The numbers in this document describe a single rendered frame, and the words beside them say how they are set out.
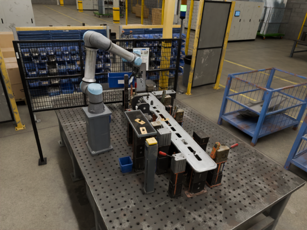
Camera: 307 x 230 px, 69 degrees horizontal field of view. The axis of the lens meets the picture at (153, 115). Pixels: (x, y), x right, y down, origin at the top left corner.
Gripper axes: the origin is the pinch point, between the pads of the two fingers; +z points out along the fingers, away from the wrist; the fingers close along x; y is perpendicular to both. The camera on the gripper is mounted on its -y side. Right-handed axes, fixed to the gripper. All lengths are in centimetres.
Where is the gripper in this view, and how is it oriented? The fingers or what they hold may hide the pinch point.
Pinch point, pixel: (135, 84)
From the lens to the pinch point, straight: 235.2
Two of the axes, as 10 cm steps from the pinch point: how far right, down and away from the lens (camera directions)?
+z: -0.5, 8.8, 4.7
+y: 3.7, 4.6, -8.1
